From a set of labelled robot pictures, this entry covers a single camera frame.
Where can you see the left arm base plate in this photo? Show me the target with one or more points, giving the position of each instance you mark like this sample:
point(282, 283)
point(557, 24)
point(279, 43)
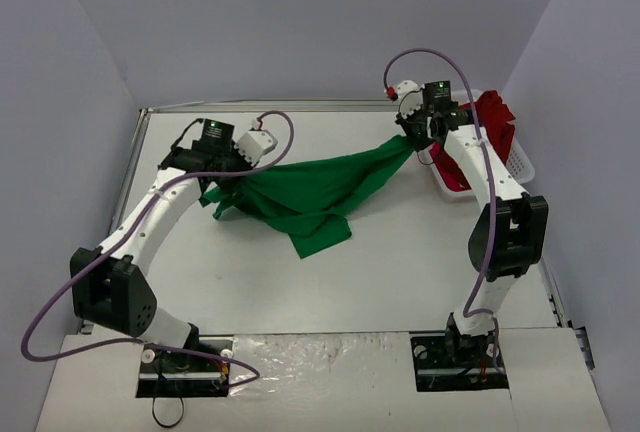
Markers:
point(164, 374)

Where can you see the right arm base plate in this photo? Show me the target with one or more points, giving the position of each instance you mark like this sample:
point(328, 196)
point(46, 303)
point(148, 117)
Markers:
point(438, 368)

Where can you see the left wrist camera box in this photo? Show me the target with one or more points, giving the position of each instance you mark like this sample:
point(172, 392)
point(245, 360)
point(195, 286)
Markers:
point(254, 144)

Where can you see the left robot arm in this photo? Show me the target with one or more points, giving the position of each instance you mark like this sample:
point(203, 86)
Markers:
point(109, 282)

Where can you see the white plastic basket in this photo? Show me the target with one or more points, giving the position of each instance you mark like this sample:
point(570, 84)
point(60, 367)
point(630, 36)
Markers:
point(518, 164)

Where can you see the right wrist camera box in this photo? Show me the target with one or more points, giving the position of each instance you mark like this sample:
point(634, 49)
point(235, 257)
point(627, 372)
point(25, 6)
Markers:
point(399, 91)

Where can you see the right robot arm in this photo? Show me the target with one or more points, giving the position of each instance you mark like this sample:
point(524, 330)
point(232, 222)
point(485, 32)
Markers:
point(509, 234)

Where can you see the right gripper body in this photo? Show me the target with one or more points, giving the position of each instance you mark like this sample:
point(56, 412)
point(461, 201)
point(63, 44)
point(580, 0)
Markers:
point(415, 131)

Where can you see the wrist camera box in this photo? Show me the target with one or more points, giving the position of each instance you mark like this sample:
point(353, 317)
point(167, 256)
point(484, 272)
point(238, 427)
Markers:
point(254, 144)
point(399, 91)

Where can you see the red t shirt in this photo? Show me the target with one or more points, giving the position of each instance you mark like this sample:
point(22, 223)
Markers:
point(499, 126)

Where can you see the green t shirt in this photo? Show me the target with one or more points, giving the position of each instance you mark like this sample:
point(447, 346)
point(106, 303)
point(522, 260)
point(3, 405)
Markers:
point(310, 201)

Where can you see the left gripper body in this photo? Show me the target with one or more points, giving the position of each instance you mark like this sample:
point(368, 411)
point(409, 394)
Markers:
point(230, 178)

